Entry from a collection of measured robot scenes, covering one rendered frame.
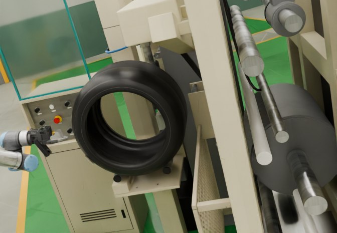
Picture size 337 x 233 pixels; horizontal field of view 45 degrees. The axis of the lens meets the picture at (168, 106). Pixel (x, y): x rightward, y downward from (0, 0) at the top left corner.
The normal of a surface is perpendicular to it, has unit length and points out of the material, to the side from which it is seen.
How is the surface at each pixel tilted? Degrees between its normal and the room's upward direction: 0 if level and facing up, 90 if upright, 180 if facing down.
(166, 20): 72
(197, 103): 90
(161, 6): 90
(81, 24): 90
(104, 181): 90
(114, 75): 42
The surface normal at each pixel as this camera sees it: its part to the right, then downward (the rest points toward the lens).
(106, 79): -0.29, -0.42
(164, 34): -0.17, 0.07
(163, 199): -0.10, 0.36
